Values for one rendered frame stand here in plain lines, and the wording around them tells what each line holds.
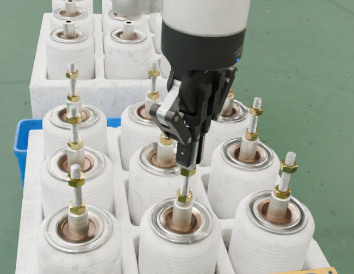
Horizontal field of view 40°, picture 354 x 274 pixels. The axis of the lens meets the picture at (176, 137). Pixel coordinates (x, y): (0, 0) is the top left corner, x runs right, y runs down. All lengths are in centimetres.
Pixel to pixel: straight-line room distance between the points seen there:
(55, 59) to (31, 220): 41
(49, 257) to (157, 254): 12
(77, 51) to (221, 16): 61
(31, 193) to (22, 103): 59
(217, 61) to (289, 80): 107
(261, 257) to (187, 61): 28
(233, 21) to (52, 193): 34
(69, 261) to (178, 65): 24
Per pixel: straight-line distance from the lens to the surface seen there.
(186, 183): 54
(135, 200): 68
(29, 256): 65
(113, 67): 101
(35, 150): 81
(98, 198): 64
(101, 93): 99
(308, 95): 143
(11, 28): 173
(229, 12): 41
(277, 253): 60
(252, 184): 67
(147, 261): 59
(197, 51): 42
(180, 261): 56
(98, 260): 55
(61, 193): 63
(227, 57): 43
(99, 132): 73
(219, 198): 70
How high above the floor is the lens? 65
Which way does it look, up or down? 34 degrees down
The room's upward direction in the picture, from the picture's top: 5 degrees clockwise
